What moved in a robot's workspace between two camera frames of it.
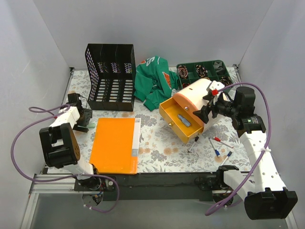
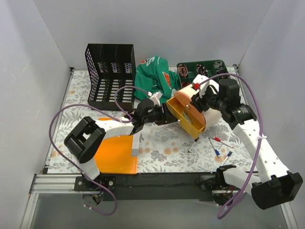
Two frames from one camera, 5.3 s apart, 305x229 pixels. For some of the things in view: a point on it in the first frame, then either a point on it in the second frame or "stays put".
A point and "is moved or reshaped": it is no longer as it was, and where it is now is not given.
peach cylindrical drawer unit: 177,110 is moved or reshaped
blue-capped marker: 216,151 stays put
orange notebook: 116,146 stays put
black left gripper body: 86,117 to 164,115
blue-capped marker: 228,155 stays put
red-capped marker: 218,140 stays put
